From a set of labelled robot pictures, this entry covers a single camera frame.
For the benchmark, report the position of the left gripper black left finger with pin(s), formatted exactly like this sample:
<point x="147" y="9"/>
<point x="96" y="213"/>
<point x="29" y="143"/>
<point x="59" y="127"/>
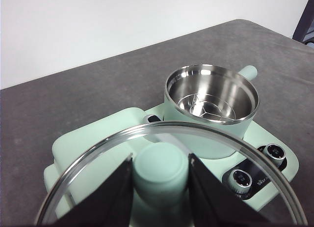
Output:
<point x="105" y="200"/>

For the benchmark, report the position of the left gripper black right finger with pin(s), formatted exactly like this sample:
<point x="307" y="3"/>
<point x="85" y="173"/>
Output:
<point x="216" y="200"/>

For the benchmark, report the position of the glass lid with green knob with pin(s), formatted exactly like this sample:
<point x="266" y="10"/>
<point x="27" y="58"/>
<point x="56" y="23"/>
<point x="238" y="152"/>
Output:
<point x="159" y="168"/>

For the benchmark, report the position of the silver control knob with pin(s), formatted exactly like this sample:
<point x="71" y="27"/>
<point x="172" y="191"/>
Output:
<point x="274" y="153"/>
<point x="241" y="180"/>

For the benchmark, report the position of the mint green breakfast machine base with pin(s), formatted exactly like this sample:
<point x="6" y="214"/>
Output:
<point x="265" y="136"/>

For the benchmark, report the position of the dark metal frame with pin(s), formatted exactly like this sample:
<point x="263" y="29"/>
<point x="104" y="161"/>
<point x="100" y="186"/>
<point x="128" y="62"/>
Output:
<point x="305" y="15"/>

